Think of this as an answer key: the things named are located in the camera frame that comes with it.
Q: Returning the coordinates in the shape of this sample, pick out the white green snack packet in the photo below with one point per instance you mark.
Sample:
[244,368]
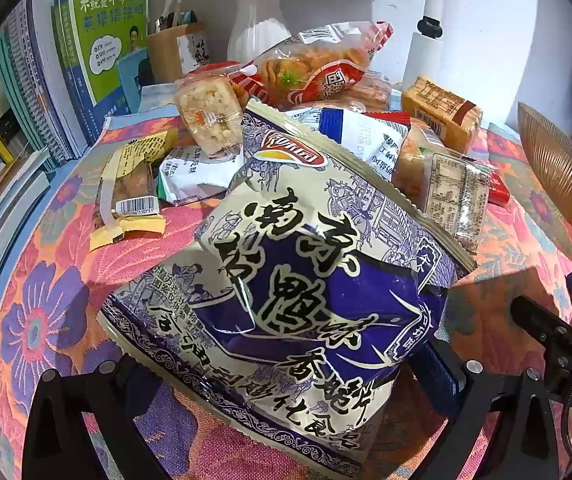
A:
[190,177]

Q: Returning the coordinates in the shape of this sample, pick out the green cover book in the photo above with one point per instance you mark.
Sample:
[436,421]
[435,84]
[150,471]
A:
[108,35]

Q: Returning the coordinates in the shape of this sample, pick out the bundle of pens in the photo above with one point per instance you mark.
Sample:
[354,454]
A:
[175,21]

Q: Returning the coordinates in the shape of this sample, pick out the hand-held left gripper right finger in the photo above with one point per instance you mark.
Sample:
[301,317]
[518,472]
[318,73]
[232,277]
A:
[441,380]

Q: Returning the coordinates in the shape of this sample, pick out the large purple white snack bag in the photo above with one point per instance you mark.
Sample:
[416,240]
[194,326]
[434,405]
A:
[291,260]

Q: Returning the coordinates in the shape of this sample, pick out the clear red striped cracker bag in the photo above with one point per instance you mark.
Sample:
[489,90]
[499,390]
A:
[316,57]

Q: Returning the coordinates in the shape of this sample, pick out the gold ribbed plate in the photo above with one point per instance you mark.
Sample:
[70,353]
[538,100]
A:
[556,170]

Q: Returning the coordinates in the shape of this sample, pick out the light blue book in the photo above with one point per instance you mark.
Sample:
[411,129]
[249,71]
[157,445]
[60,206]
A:
[133,82]

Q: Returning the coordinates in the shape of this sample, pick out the clear orange cracker packet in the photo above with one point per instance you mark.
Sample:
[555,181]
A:
[451,185]

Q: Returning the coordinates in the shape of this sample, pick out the wooden pen holder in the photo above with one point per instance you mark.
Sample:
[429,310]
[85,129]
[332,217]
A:
[170,55]

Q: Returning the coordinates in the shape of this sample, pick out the white blue red snack packet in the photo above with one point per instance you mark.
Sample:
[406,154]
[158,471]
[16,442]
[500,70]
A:
[361,140]

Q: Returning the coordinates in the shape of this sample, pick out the small red packet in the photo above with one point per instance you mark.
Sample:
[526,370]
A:
[498,190]

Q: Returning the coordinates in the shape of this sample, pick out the tan biscuit packet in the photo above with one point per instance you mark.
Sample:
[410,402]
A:
[441,112]

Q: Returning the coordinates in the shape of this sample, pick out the row of grey blue books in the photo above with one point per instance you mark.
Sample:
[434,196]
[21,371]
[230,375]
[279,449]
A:
[40,85]

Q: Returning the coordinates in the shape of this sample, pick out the clear puffed rice packet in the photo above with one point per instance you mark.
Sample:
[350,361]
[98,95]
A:
[210,120]

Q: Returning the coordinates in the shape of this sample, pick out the floral pink tablecloth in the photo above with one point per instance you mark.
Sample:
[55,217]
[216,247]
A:
[50,310]

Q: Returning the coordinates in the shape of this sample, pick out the yellow snack packet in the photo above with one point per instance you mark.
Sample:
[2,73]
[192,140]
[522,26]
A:
[133,180]

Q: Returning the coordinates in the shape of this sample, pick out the white vase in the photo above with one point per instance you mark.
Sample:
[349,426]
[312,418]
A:
[258,35]

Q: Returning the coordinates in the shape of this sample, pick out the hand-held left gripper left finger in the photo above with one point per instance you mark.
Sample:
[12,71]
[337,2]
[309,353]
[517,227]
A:
[110,395]

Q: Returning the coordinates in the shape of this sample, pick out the stack of flat books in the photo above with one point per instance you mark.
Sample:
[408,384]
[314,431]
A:
[0,220]

